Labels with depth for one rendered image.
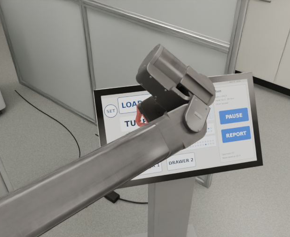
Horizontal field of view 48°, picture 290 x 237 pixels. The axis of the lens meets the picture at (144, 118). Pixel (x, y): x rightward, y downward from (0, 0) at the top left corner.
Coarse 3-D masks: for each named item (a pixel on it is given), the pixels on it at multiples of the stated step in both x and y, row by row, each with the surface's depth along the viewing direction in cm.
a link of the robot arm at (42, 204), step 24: (168, 120) 46; (120, 144) 42; (144, 144) 43; (168, 144) 45; (72, 168) 38; (96, 168) 39; (120, 168) 41; (144, 168) 43; (24, 192) 34; (48, 192) 35; (72, 192) 37; (96, 192) 38; (0, 216) 32; (24, 216) 33; (48, 216) 34
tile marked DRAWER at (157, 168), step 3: (156, 165) 102; (159, 165) 102; (150, 168) 102; (153, 168) 102; (156, 168) 102; (159, 168) 102; (147, 171) 102; (150, 171) 102; (153, 171) 102; (156, 171) 102; (159, 171) 102; (162, 171) 102; (141, 174) 101; (144, 174) 101
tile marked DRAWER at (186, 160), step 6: (174, 156) 103; (180, 156) 103; (186, 156) 103; (192, 156) 104; (168, 162) 103; (174, 162) 103; (180, 162) 103; (186, 162) 103; (192, 162) 104; (168, 168) 103; (174, 168) 103; (180, 168) 103
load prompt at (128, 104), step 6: (126, 96) 101; (132, 96) 101; (138, 96) 101; (144, 96) 101; (120, 102) 100; (126, 102) 101; (132, 102) 101; (138, 102) 101; (120, 108) 100; (126, 108) 101; (132, 108) 101
